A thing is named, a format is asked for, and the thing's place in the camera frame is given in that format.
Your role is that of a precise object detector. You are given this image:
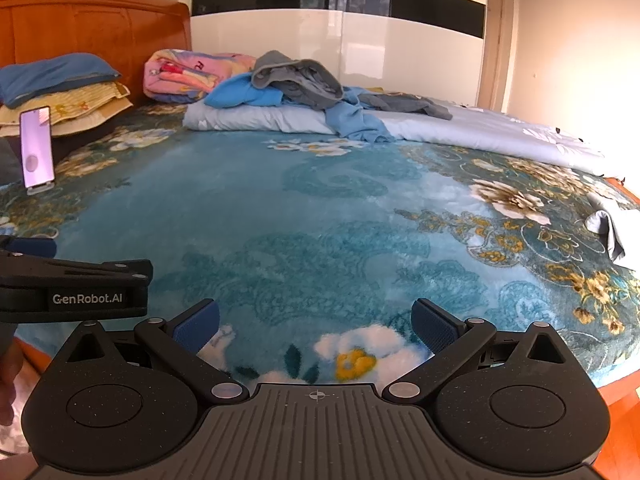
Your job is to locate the orange wooden headboard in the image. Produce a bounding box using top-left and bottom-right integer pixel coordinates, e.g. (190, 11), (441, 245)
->
(0, 0), (193, 111)

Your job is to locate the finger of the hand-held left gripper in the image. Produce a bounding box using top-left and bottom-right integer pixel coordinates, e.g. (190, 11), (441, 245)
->
(0, 236), (57, 262)
(0, 249), (154, 289)

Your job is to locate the grey knitted garment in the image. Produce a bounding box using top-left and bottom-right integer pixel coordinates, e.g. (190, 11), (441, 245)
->
(251, 50), (346, 111)

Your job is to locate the beige folded cloth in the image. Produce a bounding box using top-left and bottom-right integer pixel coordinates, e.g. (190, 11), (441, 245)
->
(0, 81), (132, 127)

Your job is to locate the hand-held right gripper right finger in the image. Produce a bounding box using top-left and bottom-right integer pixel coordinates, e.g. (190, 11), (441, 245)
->
(382, 298), (587, 406)

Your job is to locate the pink printed folded blanket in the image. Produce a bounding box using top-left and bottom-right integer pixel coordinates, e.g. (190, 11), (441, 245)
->
(143, 49), (258, 105)

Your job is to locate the bright blue garment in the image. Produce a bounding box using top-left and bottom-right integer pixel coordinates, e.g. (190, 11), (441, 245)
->
(204, 72), (287, 109)

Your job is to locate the cream pillow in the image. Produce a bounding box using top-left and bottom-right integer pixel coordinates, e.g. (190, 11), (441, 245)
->
(0, 97), (135, 139)

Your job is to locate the white wardrobe with black stripe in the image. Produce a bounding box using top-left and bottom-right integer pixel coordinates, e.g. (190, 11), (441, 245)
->
(189, 0), (488, 111)

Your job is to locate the pale blue shirt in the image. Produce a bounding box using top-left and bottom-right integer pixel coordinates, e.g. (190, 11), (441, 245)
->
(280, 85), (397, 144)

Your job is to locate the blue folded cloth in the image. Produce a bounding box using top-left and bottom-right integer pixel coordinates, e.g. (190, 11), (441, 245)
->
(0, 52), (123, 109)

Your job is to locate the cream door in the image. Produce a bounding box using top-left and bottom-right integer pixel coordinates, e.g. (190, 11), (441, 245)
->
(476, 0), (507, 111)

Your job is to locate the light blue flowered duvet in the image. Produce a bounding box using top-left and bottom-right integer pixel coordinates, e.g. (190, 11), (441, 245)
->
(182, 87), (629, 179)

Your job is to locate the smartphone with lit screen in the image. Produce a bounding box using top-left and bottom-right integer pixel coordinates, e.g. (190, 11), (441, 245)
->
(19, 105), (57, 187)

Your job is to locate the grey white cloth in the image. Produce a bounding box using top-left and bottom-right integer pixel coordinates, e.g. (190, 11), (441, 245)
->
(585, 192), (640, 272)

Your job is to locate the wooden bed frame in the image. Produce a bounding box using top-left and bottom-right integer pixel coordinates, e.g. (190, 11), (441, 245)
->
(12, 335), (53, 378)

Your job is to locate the dark grey garment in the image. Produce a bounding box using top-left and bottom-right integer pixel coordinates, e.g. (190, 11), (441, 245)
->
(357, 91), (454, 121)

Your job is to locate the person's left hand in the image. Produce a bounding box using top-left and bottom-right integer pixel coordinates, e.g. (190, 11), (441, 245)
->
(0, 341), (26, 427)

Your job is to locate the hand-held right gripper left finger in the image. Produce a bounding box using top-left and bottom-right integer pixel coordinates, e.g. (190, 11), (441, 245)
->
(45, 298), (249, 406)

